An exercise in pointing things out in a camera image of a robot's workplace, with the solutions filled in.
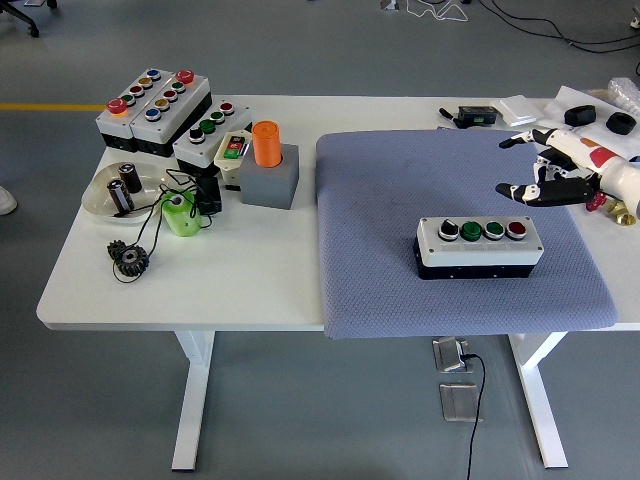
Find black rubber ring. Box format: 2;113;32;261
604;112;638;135
563;104;598;126

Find black floor cables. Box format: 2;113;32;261
479;0;640;54

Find white flat switch plate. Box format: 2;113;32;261
488;94;544;127

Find clear round dish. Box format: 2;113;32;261
81;160;174;227

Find clear bubble wrap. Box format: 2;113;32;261
606;76;640;114

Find black floor power cable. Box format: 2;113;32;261
459;353;487;480

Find black module green connector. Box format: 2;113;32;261
456;104;498;126

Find four-button control box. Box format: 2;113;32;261
413;215;545;281
172;100;254;177

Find black office chair base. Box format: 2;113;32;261
0;0;59;39

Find grey-blue textured mat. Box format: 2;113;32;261
314;128;619;341

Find black power adapter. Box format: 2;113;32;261
193;174;224;217

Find open metal floor socket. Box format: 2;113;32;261
432;337;471;374

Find green plastic spool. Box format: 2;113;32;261
159;192;203;239

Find dark brown capacitor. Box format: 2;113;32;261
117;162;144;194
106;178;135;214

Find brass valve red handle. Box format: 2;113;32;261
585;193;639;226

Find grey block holder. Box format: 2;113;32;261
238;143;300;210

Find cream red-green switch box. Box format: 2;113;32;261
213;130;254;187

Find thin black cable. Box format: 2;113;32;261
110;168;214;285

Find white paper sheet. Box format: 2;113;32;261
540;84;640;164

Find large black gear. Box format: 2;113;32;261
113;245;151;277

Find white floor cable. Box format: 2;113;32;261
402;0;471;24

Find closed metal floor socket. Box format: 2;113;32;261
438;382;484;424

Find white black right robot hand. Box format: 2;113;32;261
494;128;640;224

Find white table leg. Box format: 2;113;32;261
171;330;216;472
508;332;570;470

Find orange plastic cylinder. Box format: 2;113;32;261
250;120;285;169

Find five-button box with stop button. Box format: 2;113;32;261
128;69;214;159
94;67;176;154

